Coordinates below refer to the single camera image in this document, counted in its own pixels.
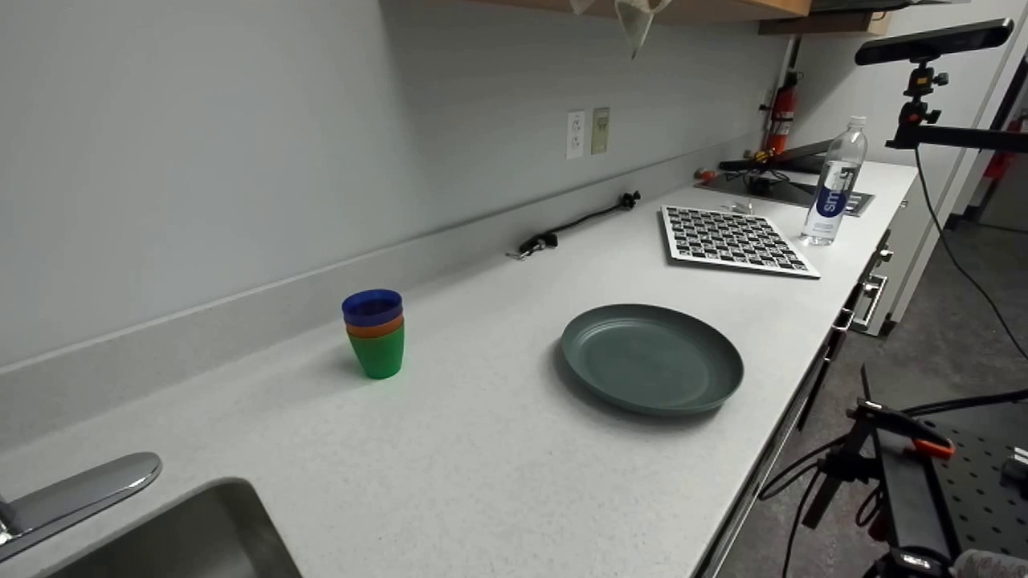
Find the white cloth towel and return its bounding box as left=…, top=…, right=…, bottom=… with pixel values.
left=567, top=0, right=674, bottom=58

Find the blue plastic cup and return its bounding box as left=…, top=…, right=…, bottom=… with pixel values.
left=336, top=286, right=409, bottom=329

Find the orange plastic cup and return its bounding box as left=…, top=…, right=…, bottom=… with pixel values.
left=344, top=313, right=409, bottom=342

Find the green plastic cup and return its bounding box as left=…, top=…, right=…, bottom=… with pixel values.
left=344, top=323, right=411, bottom=383

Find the dark green plate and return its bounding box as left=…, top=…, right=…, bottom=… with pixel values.
left=555, top=302, right=749, bottom=421

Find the black white checkerboard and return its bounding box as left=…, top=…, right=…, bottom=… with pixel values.
left=656, top=202, right=822, bottom=281

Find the red fire extinguisher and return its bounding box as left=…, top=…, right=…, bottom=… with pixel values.
left=762, top=65, right=804, bottom=159

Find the clear water bottle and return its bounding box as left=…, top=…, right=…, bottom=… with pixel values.
left=801, top=111, right=871, bottom=249

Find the steel sink basin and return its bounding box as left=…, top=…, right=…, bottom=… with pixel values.
left=42, top=475, right=306, bottom=578

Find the black clamp stand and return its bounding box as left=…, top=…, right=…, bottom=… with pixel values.
left=756, top=364, right=967, bottom=578

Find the chrome faucet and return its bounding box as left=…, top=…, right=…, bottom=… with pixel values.
left=0, top=450, right=168, bottom=562

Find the black perforated table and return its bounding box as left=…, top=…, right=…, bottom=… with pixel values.
left=918, top=412, right=1028, bottom=557

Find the black cable with clamp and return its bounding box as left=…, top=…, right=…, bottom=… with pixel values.
left=515, top=188, right=647, bottom=260

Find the white wall outlet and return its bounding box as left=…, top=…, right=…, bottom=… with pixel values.
left=561, top=110, right=591, bottom=162

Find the beige wall switch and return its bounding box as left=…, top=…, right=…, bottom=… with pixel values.
left=589, top=104, right=615, bottom=158

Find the black metal bracket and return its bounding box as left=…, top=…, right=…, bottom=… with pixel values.
left=713, top=134, right=849, bottom=178

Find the silver drawer handle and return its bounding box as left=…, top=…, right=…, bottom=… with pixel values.
left=849, top=268, right=894, bottom=336

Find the black camera cable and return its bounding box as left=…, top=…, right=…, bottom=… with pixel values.
left=913, top=142, right=1028, bottom=364

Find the black tripod head mount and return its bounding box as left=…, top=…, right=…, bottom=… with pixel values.
left=884, top=62, right=1028, bottom=153

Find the black camera on tripod head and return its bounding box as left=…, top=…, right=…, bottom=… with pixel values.
left=853, top=17, right=1015, bottom=67

